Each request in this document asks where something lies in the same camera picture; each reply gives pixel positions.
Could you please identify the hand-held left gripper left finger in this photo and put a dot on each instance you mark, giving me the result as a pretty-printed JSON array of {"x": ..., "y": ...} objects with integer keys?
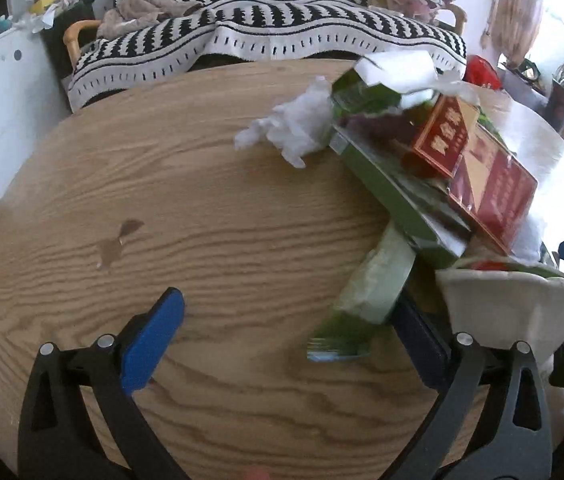
[{"x": 154, "y": 340}]

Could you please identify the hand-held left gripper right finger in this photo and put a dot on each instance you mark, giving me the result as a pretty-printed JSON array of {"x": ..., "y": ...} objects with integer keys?
[{"x": 424, "y": 350}]

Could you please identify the green and white plastic wrapper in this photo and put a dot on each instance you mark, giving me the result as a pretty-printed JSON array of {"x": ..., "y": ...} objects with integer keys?
[{"x": 372, "y": 285}]

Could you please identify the red and green packet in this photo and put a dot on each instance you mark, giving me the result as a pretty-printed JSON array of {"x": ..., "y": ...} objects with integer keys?
[{"x": 494, "y": 266}]

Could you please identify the large red box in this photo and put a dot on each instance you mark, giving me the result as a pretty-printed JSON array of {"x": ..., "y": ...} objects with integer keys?
[{"x": 497, "y": 195}]

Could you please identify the round wooden table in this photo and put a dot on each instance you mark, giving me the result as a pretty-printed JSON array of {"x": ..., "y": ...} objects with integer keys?
[{"x": 186, "y": 210}]

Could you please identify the flat green cardboard box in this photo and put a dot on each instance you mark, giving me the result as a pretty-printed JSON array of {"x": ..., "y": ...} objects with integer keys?
[{"x": 387, "y": 195}]

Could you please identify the small red box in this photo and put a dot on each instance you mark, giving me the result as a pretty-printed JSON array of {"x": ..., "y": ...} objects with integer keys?
[{"x": 437, "y": 140}]

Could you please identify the red bag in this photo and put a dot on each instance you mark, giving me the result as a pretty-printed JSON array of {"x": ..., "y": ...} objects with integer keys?
[{"x": 482, "y": 72}]

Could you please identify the crumpled white tissue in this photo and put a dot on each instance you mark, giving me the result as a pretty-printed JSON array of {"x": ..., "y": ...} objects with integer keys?
[{"x": 287, "y": 127}]

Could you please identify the beige curtain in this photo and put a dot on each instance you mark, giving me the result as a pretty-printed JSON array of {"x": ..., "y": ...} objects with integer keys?
[{"x": 514, "y": 5}]

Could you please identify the dark green snack bag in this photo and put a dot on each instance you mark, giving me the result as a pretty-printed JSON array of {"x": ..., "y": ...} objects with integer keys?
[{"x": 357, "y": 92}]

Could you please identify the white cabinet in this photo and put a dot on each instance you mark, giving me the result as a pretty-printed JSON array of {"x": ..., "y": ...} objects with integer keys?
[{"x": 6, "y": 105}]

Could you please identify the rattan sofa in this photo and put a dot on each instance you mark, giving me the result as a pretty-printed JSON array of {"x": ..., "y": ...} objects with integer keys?
[{"x": 74, "y": 35}]

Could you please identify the black bag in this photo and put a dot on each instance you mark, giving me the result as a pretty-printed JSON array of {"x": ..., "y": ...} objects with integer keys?
[{"x": 69, "y": 35}]

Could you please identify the beige cloth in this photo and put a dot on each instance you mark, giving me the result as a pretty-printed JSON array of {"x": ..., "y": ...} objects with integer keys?
[{"x": 146, "y": 7}]

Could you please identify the black and white striped blanket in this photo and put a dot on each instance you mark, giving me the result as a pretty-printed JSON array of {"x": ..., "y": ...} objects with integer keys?
[{"x": 282, "y": 25}]

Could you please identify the yellow toy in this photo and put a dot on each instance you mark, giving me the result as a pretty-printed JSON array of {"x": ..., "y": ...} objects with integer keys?
[{"x": 46, "y": 2}]

